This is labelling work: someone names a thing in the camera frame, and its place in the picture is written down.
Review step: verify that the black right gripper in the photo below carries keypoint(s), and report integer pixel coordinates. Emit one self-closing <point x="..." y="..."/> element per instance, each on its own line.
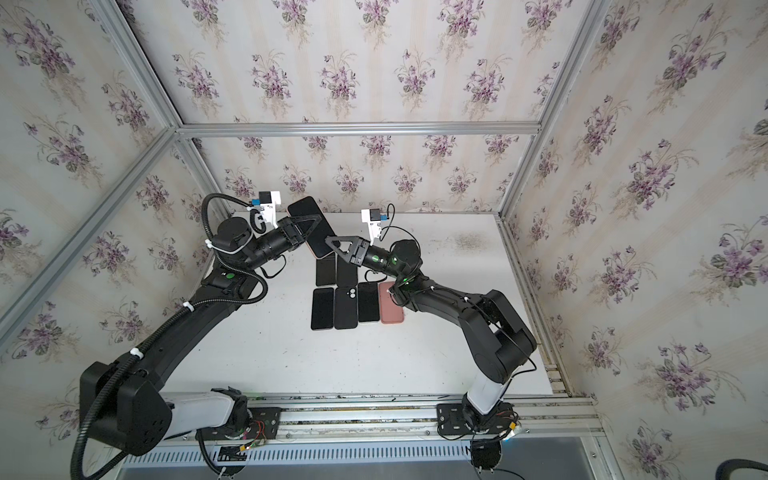
<point x="359" y="250"/>

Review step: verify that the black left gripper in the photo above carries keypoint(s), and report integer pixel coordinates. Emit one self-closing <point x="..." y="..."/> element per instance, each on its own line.
<point x="288" y="231"/>

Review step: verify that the black phone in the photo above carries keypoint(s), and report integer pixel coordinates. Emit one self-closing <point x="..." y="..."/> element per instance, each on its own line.
<point x="325" y="271"/>

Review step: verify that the black phone case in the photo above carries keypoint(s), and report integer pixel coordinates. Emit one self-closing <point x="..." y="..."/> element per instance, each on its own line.
<point x="345" y="308"/>
<point x="346" y="273"/>

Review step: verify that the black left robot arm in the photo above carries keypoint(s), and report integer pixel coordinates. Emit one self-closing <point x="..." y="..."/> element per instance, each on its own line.
<point x="121" y="404"/>

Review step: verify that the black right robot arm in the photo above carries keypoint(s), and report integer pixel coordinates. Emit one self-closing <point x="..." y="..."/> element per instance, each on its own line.
<point x="499" y="341"/>

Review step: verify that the white ventilated strip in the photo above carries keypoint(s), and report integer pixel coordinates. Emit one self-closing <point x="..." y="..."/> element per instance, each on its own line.
<point x="309" y="454"/>

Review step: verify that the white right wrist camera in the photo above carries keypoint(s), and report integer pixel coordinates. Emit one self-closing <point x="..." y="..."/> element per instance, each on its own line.
<point x="373" y="218"/>

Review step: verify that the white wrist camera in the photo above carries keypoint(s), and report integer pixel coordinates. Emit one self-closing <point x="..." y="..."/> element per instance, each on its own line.
<point x="373" y="218"/>
<point x="263" y="211"/>

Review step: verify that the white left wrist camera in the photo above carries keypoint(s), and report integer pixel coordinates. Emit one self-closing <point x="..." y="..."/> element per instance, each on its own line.
<point x="263" y="211"/>

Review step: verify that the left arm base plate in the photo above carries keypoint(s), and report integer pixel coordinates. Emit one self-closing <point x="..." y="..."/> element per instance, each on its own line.
<point x="262" y="424"/>

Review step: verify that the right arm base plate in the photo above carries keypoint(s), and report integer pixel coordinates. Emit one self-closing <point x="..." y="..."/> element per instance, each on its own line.
<point x="459" y="420"/>

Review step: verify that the aluminium rail front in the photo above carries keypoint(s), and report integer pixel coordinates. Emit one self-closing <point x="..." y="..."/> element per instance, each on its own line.
<point x="368" y="418"/>

